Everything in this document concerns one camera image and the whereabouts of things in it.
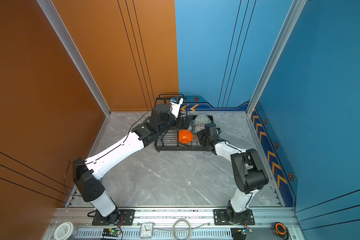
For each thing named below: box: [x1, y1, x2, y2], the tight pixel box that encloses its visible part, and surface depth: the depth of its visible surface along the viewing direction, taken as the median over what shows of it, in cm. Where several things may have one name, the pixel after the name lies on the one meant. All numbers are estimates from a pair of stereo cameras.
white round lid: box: [54, 221, 74, 240], surface depth 66 cm
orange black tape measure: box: [274, 222, 289, 240], surface depth 69 cm
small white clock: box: [139, 222, 154, 239], surface depth 70 cm
